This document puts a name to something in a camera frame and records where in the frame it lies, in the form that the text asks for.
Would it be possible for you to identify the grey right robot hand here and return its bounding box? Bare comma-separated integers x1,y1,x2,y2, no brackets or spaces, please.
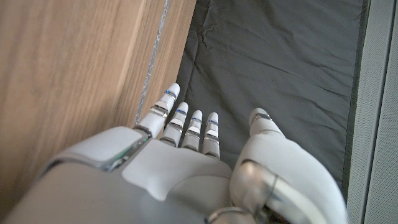
0,82,349,224

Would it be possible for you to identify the grey tape outline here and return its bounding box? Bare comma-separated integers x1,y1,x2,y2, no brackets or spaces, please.
133,0,171,125

